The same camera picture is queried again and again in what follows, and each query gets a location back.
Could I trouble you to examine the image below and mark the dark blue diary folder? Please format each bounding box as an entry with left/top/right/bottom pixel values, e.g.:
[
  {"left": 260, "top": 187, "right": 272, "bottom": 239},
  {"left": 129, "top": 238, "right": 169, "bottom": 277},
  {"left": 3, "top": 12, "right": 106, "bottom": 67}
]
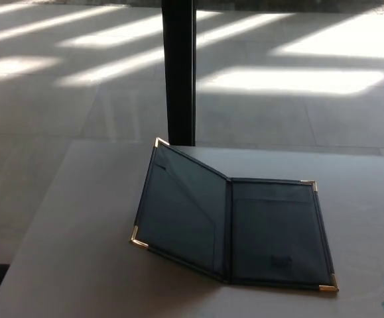
[{"left": 129, "top": 136, "right": 340, "bottom": 293}]

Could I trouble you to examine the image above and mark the black vertical pillar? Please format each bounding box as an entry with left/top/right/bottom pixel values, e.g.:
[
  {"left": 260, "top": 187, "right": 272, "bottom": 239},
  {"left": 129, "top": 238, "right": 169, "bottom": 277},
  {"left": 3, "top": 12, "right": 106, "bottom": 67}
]
[{"left": 160, "top": 0, "right": 197, "bottom": 147}]

